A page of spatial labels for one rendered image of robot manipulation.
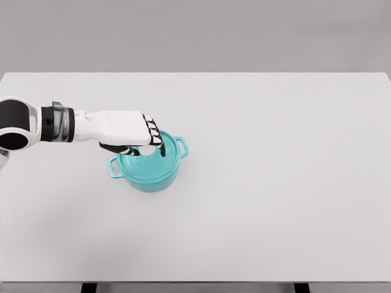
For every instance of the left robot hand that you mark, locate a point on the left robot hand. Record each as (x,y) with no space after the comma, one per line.
(125,128)

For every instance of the teal pot lid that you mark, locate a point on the teal pot lid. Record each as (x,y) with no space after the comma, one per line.
(149,166)

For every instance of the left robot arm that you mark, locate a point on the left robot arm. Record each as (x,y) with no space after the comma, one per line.
(46,125)

